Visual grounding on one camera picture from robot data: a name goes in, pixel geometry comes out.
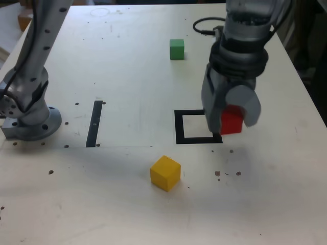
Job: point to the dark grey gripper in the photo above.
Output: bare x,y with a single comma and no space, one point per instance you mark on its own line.
242,81

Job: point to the red cube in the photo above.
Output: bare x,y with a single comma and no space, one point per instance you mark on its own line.
231,125

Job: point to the green cube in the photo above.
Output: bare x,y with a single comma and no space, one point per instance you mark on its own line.
176,49

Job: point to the yellow cube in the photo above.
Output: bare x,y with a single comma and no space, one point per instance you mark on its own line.
163,173

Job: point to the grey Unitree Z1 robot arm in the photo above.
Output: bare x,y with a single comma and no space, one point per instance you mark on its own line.
33,63

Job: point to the black tape square outline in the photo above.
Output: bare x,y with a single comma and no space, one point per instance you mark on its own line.
194,140

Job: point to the black tape strip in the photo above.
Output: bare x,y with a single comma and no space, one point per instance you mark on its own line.
92,132

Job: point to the orange box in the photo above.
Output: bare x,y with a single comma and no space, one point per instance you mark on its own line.
23,21

